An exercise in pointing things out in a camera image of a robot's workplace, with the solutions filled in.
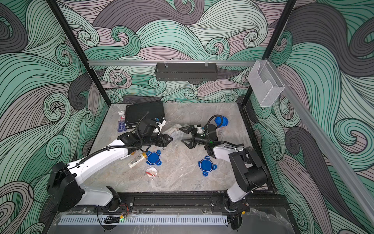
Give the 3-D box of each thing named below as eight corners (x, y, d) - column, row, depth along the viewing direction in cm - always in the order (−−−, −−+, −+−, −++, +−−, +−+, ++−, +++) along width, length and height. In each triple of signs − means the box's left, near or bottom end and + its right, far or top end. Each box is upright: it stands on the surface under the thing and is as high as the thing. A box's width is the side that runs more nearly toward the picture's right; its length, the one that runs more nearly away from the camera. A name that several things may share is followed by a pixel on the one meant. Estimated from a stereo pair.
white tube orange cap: (130, 168, 87) (129, 166, 86) (128, 164, 89) (127, 162, 87) (147, 156, 92) (146, 155, 90) (144, 153, 94) (144, 151, 92)
